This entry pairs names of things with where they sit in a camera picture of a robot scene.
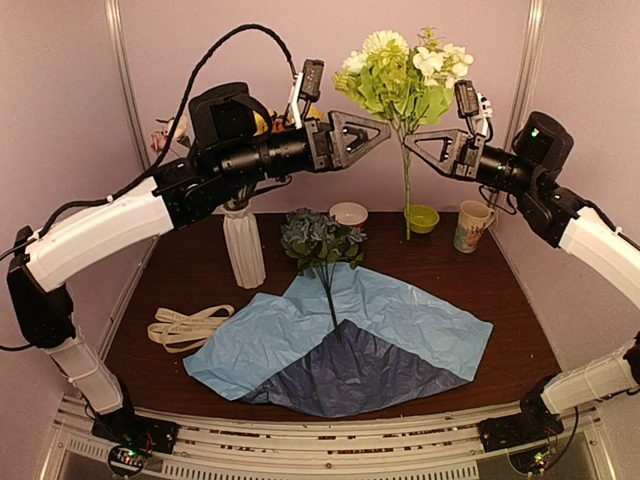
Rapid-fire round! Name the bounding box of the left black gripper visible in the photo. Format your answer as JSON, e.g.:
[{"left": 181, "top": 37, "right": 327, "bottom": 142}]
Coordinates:
[{"left": 218, "top": 107, "right": 393, "bottom": 187}]

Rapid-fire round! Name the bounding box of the yellow flower bunch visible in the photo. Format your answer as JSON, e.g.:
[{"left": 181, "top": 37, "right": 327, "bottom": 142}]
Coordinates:
[{"left": 224, "top": 104, "right": 324, "bottom": 211}]

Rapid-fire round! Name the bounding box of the blue pink flower bunch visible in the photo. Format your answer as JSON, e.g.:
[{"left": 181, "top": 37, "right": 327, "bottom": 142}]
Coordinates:
[{"left": 281, "top": 208, "right": 367, "bottom": 341}]

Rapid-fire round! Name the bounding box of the white green leafy flower bunch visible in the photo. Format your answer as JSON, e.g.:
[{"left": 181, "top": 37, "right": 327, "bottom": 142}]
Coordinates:
[{"left": 332, "top": 27, "right": 475, "bottom": 241}]

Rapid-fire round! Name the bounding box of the pink orange white flower stem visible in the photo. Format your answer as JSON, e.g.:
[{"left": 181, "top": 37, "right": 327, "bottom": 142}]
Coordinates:
[{"left": 149, "top": 117, "right": 194, "bottom": 156}]

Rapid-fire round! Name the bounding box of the light blue wrapping paper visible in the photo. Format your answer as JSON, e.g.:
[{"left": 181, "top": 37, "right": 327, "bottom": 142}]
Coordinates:
[{"left": 183, "top": 263, "right": 493, "bottom": 400}]

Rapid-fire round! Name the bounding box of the beige printed ribbon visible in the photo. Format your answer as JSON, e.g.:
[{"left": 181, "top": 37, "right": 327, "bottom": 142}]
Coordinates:
[{"left": 147, "top": 304, "right": 235, "bottom": 354}]

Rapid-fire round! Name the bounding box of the dark blue wrapping paper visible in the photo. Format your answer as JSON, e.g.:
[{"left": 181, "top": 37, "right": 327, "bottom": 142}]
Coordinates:
[{"left": 240, "top": 320, "right": 467, "bottom": 418}]

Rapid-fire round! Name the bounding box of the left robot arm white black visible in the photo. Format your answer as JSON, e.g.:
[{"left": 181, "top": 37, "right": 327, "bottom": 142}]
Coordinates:
[{"left": 6, "top": 82, "right": 390, "bottom": 444}]

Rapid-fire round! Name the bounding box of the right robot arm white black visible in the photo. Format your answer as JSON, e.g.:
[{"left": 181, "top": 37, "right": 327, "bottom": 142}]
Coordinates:
[{"left": 405, "top": 112, "right": 639, "bottom": 442}]

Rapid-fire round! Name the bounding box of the white ribbed ceramic vase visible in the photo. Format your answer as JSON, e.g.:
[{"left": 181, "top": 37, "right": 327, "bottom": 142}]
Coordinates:
[{"left": 223, "top": 207, "right": 266, "bottom": 289}]

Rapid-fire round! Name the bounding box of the white ceramic bowl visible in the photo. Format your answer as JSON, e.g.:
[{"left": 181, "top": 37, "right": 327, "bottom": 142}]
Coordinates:
[{"left": 329, "top": 202, "right": 368, "bottom": 228}]

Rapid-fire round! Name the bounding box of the floral ceramic mug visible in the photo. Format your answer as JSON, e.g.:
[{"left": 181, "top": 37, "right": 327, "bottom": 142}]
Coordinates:
[{"left": 453, "top": 200, "right": 496, "bottom": 254}]

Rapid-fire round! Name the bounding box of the green plastic bowl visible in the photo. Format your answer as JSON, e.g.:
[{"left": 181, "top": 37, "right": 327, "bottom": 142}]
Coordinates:
[{"left": 404, "top": 205, "right": 440, "bottom": 234}]

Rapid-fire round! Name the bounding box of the right circuit board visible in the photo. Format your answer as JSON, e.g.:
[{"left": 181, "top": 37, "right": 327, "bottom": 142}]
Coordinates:
[{"left": 508, "top": 447, "right": 561, "bottom": 477}]

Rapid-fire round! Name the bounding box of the circuit board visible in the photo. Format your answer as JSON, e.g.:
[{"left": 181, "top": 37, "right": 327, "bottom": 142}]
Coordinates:
[
  {"left": 107, "top": 445, "right": 151, "bottom": 477},
  {"left": 508, "top": 447, "right": 561, "bottom": 477}
]

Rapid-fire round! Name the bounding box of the left circuit board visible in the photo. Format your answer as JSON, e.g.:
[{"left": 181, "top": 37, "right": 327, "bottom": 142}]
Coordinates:
[{"left": 107, "top": 445, "right": 151, "bottom": 477}]

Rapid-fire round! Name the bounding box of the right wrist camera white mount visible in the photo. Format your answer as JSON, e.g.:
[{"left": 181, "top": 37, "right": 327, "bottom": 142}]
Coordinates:
[{"left": 454, "top": 80, "right": 494, "bottom": 142}]

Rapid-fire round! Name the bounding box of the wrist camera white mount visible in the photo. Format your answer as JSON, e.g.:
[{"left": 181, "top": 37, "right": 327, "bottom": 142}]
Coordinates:
[
  {"left": 454, "top": 80, "right": 494, "bottom": 142},
  {"left": 284, "top": 59, "right": 325, "bottom": 129}
]

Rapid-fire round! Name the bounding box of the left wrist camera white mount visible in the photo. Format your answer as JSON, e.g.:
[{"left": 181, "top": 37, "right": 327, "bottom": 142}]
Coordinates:
[{"left": 284, "top": 59, "right": 325, "bottom": 129}]

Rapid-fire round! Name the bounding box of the right aluminium corner post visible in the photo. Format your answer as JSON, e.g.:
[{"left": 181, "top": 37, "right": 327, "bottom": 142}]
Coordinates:
[{"left": 487, "top": 0, "right": 546, "bottom": 214}]

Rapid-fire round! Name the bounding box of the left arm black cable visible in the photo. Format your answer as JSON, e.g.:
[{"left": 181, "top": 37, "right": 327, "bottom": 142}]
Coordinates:
[{"left": 0, "top": 23, "right": 296, "bottom": 351}]

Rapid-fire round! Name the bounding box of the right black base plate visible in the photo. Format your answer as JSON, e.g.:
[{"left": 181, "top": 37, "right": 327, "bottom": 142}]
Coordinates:
[{"left": 478, "top": 414, "right": 564, "bottom": 453}]

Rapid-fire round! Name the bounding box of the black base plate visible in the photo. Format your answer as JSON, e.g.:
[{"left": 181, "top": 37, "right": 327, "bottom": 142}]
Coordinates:
[
  {"left": 478, "top": 414, "right": 564, "bottom": 453},
  {"left": 91, "top": 415, "right": 179, "bottom": 454}
]

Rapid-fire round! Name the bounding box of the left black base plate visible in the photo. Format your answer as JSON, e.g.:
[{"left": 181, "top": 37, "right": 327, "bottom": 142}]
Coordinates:
[{"left": 91, "top": 415, "right": 179, "bottom": 454}]

